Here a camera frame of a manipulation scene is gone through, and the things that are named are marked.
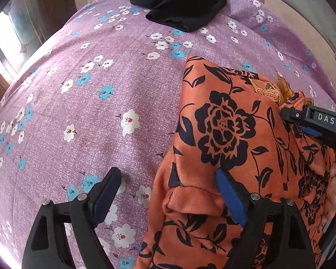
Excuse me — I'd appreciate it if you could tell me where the orange black floral garment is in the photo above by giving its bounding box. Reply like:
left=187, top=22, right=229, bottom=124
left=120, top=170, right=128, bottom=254
left=136, top=56, right=336, bottom=268

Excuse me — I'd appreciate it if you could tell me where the grey pillow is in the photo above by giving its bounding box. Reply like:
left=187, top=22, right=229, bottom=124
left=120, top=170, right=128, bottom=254
left=282, top=0, right=336, bottom=51

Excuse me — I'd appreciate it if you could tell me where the purple floral bedsheet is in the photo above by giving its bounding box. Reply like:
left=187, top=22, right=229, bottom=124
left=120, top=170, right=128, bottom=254
left=0, top=0, right=336, bottom=268

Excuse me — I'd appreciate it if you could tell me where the beige quilted mattress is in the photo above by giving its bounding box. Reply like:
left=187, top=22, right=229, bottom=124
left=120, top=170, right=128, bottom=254
left=261, top=0, right=336, bottom=91

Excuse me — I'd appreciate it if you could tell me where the stained glass window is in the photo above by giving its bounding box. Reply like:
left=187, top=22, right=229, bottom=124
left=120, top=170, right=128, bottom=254
left=0, top=0, right=47, bottom=84

